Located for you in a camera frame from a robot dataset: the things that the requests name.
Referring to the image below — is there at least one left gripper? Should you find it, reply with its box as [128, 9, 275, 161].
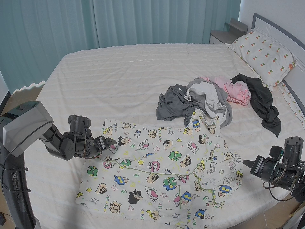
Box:
[95, 135, 113, 153]

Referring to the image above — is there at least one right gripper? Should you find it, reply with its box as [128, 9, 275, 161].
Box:
[250, 156, 274, 179]

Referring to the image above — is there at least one white printed pyjama top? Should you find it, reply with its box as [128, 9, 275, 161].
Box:
[76, 108, 243, 229]

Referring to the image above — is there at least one bed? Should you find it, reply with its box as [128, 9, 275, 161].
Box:
[30, 13, 305, 229]

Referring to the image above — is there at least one black garment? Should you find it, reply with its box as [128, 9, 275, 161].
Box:
[231, 73, 281, 138]

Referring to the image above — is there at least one dark grey garment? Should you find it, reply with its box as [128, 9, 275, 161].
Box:
[156, 85, 200, 121]

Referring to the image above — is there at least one pink garment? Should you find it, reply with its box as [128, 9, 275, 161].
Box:
[200, 75, 252, 106]

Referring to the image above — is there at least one grey and white garment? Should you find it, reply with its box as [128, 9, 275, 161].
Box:
[183, 78, 233, 129]

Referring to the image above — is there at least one white printed pillow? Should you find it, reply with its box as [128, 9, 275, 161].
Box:
[226, 31, 297, 92]

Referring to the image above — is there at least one blue-green curtain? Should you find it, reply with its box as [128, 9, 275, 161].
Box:
[0, 0, 100, 97]
[92, 0, 242, 51]

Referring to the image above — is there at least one grey bedside table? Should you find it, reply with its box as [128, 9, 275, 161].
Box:
[210, 18, 249, 45]

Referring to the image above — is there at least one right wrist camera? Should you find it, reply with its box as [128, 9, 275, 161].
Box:
[269, 146, 284, 163]

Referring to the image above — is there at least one black cable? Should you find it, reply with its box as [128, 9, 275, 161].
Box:
[263, 182, 298, 201]

